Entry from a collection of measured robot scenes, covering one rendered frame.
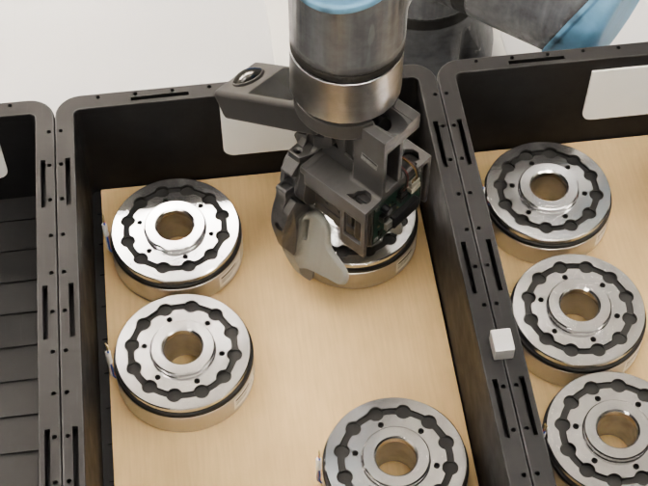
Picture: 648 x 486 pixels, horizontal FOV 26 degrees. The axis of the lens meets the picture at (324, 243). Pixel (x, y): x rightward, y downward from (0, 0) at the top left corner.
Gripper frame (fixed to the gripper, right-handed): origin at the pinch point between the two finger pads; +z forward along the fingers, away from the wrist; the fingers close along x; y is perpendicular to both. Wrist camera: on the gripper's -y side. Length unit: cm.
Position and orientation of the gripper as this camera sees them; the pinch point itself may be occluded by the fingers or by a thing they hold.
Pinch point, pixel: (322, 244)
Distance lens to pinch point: 111.1
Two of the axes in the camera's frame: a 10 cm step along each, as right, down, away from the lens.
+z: 0.0, 5.9, 8.1
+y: 7.4, 5.5, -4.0
